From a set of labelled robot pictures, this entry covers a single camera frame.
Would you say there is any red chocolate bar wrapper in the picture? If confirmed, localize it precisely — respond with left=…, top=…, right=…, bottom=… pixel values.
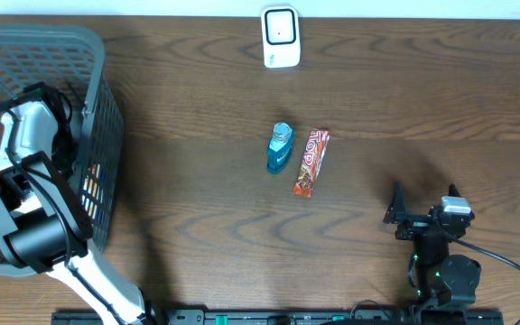
left=292, top=129, right=330, bottom=197

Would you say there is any teal mouthwash bottle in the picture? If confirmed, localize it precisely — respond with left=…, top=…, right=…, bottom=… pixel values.
left=267, top=122, right=295, bottom=173

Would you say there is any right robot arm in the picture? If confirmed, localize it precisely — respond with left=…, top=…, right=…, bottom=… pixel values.
left=384, top=181, right=481, bottom=309

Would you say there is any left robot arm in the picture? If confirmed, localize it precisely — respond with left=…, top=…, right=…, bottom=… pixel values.
left=0, top=82, right=159, bottom=324

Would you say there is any white barcode scanner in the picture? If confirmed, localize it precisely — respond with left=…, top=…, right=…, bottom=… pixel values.
left=261, top=5, right=302, bottom=69

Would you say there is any gray plastic basket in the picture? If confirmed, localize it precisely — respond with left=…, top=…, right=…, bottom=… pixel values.
left=0, top=23, right=125, bottom=277

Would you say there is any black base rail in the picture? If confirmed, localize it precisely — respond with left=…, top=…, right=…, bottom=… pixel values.
left=51, top=307, right=505, bottom=325

